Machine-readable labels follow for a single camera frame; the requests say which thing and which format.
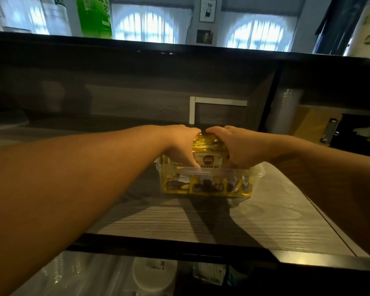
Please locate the person's left hand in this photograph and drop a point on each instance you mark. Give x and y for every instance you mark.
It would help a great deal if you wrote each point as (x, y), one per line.
(182, 144)

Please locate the person's right hand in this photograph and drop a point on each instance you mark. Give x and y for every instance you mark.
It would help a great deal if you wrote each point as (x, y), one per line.
(243, 147)

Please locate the row of packets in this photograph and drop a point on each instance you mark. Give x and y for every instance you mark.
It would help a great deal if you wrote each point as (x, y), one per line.
(209, 160)

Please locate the clear plastic container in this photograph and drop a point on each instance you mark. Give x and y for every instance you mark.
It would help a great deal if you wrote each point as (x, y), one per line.
(209, 172)

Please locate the person's left forearm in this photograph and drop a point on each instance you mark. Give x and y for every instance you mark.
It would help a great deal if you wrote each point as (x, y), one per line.
(64, 197)

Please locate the person's right forearm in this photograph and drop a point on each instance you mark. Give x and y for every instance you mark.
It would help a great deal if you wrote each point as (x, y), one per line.
(336, 181)

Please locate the wrapped stack of clear cups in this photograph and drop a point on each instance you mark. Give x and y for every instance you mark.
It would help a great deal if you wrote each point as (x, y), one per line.
(283, 110)

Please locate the brown clipboard with metal clip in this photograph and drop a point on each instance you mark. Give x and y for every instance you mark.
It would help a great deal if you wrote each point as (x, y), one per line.
(311, 123)

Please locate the small white yellow object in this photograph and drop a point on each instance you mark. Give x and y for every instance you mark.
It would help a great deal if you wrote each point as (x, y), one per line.
(365, 131)

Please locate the small blue container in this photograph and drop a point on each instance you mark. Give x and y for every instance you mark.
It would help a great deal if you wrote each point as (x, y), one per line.
(236, 275)

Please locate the white paper packet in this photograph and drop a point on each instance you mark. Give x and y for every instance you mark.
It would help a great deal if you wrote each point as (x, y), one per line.
(209, 272)

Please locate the wrapped stack of white lids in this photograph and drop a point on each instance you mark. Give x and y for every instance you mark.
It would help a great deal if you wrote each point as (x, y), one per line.
(154, 274)

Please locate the dark curtain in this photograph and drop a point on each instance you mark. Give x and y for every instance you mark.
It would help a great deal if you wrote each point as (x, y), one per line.
(339, 27)

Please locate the clear plastic sleeve of cups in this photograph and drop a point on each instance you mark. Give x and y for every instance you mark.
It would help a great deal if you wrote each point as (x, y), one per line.
(74, 274)

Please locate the white banner with green logo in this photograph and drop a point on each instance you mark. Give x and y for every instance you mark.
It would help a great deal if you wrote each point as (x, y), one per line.
(367, 30)

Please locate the white angled bracket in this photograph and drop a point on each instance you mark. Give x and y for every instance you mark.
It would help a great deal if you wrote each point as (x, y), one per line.
(192, 110)

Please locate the dark portrait picture frame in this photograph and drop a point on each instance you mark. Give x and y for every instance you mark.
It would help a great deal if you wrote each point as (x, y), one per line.
(204, 36)

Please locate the light picture frame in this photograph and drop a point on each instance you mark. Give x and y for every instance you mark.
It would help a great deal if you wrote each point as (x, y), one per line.
(207, 10)

